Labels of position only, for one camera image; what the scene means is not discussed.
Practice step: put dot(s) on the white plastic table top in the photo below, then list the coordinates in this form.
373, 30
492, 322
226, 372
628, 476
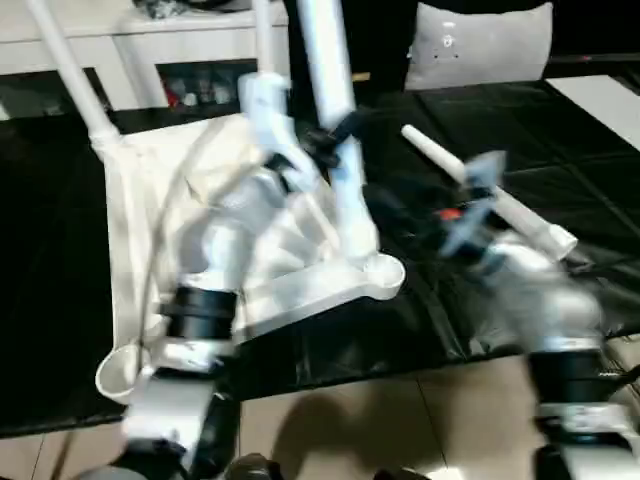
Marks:
145, 200

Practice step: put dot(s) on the dark clutter pile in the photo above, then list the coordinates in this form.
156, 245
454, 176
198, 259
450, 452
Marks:
145, 5

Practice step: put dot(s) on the white plastic upturned table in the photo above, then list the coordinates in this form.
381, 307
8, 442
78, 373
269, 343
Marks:
550, 150

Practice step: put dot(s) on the grey cushion with holes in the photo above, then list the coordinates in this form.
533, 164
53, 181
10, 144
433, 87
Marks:
500, 50

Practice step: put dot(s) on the black screen with red light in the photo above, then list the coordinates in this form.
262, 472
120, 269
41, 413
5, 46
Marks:
590, 62

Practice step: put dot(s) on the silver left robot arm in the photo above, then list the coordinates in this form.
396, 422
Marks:
225, 240

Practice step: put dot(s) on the white plastic table leg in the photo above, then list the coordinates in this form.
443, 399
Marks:
430, 145
265, 40
325, 60
70, 65

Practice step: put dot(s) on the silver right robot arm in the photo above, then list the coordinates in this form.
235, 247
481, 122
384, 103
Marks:
565, 300

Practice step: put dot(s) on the dark robot leg part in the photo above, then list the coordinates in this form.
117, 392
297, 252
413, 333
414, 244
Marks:
250, 467
395, 474

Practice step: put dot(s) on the yellow label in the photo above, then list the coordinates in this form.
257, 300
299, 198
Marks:
361, 76

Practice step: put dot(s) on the black cabinet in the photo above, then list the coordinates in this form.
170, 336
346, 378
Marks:
380, 40

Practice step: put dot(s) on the white cabinet with glass doors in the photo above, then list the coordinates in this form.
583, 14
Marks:
200, 40

